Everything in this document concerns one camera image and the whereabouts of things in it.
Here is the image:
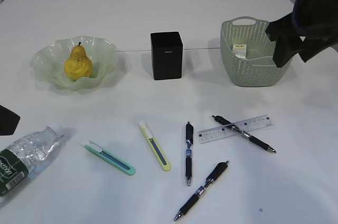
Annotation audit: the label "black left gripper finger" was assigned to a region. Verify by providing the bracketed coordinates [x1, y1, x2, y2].
[0, 106, 20, 136]

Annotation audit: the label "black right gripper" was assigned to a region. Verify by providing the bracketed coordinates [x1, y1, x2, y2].
[266, 13, 337, 68]

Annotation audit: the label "clear water bottle green label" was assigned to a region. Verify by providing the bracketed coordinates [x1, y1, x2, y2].
[1, 123, 64, 198]

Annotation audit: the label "yellow plastic packaging waste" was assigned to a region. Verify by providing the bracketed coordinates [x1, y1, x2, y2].
[232, 43, 247, 59]

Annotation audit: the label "yellow pear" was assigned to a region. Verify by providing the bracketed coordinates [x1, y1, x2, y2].
[64, 42, 93, 81]

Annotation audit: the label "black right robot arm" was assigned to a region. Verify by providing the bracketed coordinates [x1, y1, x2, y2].
[266, 0, 337, 68]

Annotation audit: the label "green woven plastic basket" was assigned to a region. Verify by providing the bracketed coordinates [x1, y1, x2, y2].
[220, 16, 291, 87]

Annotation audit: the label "frosted green wavy glass plate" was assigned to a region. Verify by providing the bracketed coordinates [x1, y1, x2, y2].
[30, 35, 118, 91]

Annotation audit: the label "black gel pen on ruler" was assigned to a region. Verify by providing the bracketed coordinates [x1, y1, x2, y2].
[212, 115, 277, 153]

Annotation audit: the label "teal utility knife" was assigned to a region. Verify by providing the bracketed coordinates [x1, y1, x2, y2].
[81, 141, 136, 176]

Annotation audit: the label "black square pen holder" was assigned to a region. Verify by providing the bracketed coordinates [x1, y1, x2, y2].
[151, 32, 183, 80]

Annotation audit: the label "clear plastic ruler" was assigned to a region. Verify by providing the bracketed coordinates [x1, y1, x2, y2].
[196, 115, 275, 143]

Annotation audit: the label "black gel pen middle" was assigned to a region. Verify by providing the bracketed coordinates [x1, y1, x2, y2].
[185, 122, 194, 186]

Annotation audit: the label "black gel pen front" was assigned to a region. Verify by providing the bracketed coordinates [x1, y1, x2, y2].
[174, 161, 229, 221]

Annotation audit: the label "yellow utility knife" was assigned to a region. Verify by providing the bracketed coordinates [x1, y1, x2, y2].
[138, 122, 171, 172]

